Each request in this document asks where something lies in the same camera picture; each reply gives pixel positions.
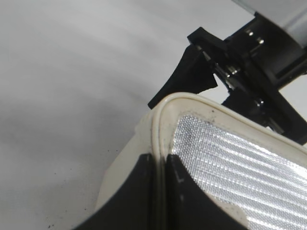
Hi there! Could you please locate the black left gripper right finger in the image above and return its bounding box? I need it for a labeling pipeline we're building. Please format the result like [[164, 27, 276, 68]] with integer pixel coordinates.
[[165, 154, 242, 230]]

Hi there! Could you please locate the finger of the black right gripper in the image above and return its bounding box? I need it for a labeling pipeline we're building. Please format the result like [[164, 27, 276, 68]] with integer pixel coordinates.
[[148, 45, 218, 109]]

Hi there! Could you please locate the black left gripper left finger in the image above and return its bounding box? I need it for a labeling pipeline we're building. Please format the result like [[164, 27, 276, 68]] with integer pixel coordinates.
[[76, 153, 164, 230]]

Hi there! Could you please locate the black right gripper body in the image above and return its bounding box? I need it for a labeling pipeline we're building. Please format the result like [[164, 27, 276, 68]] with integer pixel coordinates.
[[188, 13, 307, 145]]

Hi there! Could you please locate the cream fabric zipper bag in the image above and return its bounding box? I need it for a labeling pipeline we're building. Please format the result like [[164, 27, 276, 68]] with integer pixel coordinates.
[[96, 93, 307, 230]]

